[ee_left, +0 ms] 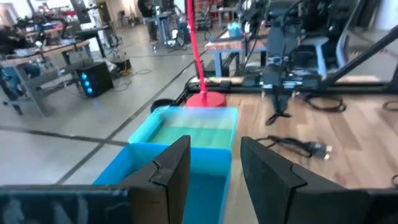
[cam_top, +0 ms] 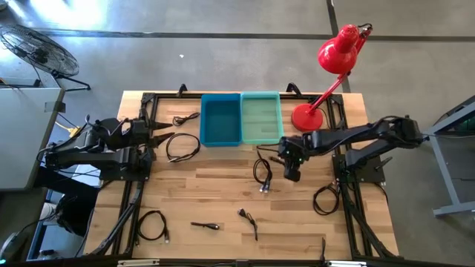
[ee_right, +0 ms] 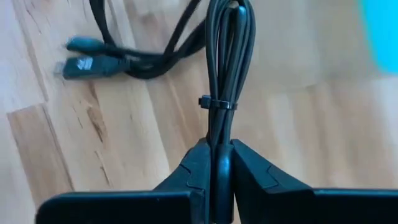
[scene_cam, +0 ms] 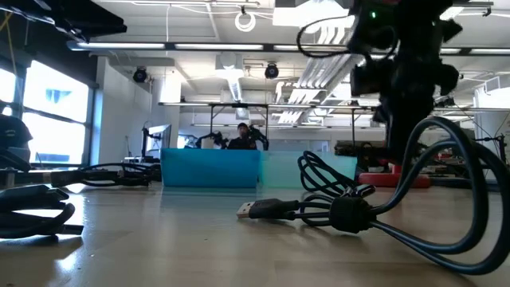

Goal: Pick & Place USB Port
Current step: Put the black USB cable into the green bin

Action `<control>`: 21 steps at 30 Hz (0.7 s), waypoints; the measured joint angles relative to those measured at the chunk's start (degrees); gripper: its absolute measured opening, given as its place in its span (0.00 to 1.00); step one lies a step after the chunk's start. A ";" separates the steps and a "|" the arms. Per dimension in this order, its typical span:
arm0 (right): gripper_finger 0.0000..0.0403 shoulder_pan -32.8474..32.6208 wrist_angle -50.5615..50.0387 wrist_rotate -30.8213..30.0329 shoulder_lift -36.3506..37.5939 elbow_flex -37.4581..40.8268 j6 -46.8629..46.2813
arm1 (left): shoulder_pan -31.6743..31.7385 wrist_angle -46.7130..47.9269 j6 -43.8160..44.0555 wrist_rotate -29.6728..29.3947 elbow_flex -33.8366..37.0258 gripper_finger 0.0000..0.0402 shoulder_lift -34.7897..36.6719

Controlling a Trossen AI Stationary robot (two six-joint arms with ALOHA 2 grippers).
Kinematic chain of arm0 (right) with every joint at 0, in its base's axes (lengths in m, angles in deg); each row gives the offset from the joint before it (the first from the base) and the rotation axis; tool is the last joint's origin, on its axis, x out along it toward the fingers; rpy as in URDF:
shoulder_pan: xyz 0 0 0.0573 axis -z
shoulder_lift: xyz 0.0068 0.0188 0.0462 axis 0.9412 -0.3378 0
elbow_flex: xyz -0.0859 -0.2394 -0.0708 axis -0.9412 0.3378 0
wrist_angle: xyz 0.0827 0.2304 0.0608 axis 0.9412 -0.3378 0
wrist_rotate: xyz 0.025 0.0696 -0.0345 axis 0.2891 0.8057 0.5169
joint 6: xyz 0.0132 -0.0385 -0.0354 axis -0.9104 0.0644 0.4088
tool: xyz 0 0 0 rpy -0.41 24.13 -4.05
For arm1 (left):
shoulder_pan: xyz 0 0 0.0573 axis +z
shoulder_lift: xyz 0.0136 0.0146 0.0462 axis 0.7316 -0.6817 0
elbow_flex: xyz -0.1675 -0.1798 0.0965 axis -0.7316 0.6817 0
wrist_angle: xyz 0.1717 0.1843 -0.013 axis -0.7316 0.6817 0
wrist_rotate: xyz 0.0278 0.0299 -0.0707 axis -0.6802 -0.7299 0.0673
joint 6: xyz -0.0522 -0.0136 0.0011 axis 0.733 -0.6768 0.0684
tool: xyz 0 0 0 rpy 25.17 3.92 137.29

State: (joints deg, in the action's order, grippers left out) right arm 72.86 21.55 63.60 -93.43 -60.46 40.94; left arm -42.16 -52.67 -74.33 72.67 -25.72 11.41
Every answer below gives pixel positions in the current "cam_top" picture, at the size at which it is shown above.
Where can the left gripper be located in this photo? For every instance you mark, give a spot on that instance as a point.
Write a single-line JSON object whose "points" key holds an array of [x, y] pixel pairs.
{"points": [[143, 142]]}

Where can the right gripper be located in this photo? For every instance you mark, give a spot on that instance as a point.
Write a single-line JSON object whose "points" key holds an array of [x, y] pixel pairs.
{"points": [[295, 155]]}

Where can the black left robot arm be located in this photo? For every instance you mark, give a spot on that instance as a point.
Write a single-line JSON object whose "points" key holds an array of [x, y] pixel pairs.
{"points": [[92, 155]]}

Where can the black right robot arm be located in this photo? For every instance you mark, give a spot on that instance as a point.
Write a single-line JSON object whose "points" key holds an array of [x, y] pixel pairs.
{"points": [[371, 133]]}

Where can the teal plastic bin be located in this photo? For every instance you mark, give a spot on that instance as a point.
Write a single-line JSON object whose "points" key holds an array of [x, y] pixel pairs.
{"points": [[261, 118]]}

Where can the black table clamp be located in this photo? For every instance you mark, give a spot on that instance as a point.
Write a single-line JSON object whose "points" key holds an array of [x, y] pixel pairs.
{"points": [[182, 89], [293, 89]]}

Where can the red desk lamp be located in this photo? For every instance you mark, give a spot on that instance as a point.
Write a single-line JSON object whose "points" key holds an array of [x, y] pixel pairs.
{"points": [[306, 118]]}

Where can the blue plastic bin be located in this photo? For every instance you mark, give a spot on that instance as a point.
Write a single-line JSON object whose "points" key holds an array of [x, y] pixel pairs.
{"points": [[220, 118]]}

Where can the grey side table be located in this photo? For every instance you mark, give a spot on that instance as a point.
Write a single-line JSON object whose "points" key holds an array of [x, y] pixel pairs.
{"points": [[26, 137]]}

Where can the black floor fan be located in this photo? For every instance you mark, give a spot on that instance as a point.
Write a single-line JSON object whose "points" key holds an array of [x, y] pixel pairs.
{"points": [[41, 52]]}

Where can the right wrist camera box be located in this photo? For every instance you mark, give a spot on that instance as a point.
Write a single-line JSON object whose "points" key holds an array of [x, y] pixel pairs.
{"points": [[286, 142]]}

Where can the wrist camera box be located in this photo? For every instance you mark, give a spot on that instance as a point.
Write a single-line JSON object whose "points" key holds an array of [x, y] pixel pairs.
{"points": [[286, 142], [139, 126]]}

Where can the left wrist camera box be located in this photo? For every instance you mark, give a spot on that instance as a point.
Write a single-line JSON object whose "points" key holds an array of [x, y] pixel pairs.
{"points": [[139, 126]]}

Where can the black aluminium table frame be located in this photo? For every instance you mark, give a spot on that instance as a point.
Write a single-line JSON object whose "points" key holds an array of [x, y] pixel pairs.
{"points": [[167, 95]]}

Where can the silver metal bracket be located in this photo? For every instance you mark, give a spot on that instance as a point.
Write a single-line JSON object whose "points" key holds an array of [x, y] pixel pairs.
{"points": [[137, 263], [347, 264]]}

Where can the grey metal table frame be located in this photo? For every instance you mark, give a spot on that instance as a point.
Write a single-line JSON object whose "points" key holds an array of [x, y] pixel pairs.
{"points": [[447, 178]]}

